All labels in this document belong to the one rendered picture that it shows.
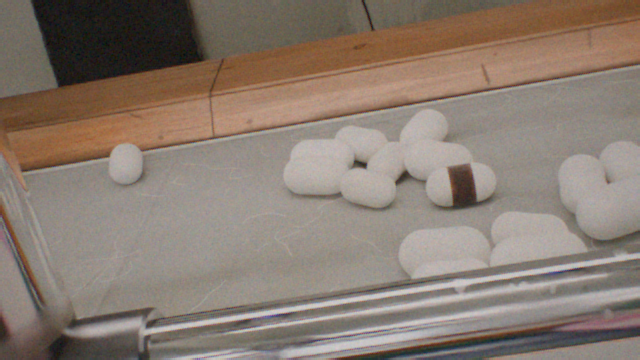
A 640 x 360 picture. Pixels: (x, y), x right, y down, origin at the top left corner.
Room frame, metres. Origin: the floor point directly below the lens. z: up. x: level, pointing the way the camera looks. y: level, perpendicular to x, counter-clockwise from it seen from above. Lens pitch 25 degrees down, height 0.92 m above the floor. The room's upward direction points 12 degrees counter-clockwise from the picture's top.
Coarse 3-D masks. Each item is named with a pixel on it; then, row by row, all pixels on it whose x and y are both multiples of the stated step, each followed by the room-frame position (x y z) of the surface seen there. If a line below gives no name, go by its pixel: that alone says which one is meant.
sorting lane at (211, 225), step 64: (320, 128) 0.47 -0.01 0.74; (384, 128) 0.45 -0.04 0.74; (448, 128) 0.43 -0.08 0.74; (512, 128) 0.41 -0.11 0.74; (576, 128) 0.39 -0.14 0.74; (64, 192) 0.45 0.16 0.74; (128, 192) 0.43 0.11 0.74; (192, 192) 0.41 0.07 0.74; (256, 192) 0.39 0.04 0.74; (512, 192) 0.33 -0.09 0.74; (64, 256) 0.36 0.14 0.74; (128, 256) 0.35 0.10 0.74; (192, 256) 0.33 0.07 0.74; (256, 256) 0.32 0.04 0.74; (320, 256) 0.31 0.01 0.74; (384, 256) 0.30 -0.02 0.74
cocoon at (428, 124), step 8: (424, 112) 0.40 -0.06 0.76; (432, 112) 0.40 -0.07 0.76; (416, 120) 0.40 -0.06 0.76; (424, 120) 0.39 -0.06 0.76; (432, 120) 0.40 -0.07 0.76; (440, 120) 0.40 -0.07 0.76; (408, 128) 0.39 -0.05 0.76; (416, 128) 0.39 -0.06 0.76; (424, 128) 0.39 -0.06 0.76; (432, 128) 0.39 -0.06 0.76; (440, 128) 0.40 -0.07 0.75; (400, 136) 0.39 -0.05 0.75; (408, 136) 0.39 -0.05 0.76; (416, 136) 0.38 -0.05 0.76; (424, 136) 0.38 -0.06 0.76; (432, 136) 0.39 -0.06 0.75; (440, 136) 0.39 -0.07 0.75; (408, 144) 0.39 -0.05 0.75
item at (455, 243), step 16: (416, 240) 0.27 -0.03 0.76; (432, 240) 0.27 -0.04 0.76; (448, 240) 0.27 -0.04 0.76; (464, 240) 0.27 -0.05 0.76; (480, 240) 0.27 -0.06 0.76; (400, 256) 0.27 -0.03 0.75; (416, 256) 0.27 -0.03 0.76; (432, 256) 0.27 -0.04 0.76; (448, 256) 0.26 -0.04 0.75; (464, 256) 0.26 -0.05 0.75; (480, 256) 0.26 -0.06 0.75
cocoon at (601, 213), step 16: (592, 192) 0.28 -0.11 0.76; (608, 192) 0.28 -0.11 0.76; (624, 192) 0.28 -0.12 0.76; (576, 208) 0.28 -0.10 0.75; (592, 208) 0.27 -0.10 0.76; (608, 208) 0.27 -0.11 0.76; (624, 208) 0.27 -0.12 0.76; (592, 224) 0.27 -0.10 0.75; (608, 224) 0.27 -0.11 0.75; (624, 224) 0.27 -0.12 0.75
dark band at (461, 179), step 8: (448, 168) 0.33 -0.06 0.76; (456, 168) 0.33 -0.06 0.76; (464, 168) 0.33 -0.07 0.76; (448, 176) 0.33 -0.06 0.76; (456, 176) 0.33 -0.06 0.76; (464, 176) 0.33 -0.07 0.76; (472, 176) 0.33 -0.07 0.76; (456, 184) 0.32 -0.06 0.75; (464, 184) 0.32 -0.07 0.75; (472, 184) 0.32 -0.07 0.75; (456, 192) 0.32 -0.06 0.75; (464, 192) 0.32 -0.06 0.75; (472, 192) 0.32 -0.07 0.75; (456, 200) 0.32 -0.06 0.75; (464, 200) 0.32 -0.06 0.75; (472, 200) 0.32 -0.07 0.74
